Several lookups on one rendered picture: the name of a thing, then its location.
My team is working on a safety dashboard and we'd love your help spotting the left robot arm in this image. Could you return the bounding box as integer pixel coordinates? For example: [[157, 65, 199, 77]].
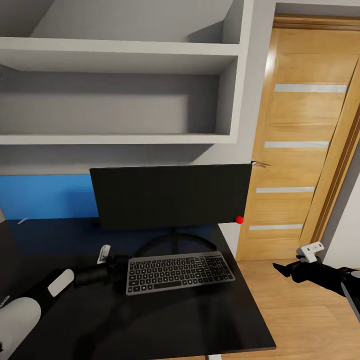
[[0, 245, 133, 360]]

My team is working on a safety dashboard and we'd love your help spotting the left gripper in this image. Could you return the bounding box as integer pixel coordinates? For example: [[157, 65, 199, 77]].
[[87, 254, 133, 286]]

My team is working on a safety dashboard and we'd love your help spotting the monitor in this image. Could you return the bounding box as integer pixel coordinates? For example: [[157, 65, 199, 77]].
[[89, 163, 253, 257]]

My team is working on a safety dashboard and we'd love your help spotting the keyboard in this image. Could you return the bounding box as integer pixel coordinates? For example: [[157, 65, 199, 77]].
[[126, 251, 235, 296]]

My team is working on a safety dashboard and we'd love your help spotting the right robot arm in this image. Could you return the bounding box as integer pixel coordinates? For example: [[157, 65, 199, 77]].
[[273, 241, 360, 322]]

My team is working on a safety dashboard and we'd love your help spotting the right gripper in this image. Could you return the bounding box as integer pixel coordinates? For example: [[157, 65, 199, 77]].
[[273, 255, 328, 287]]

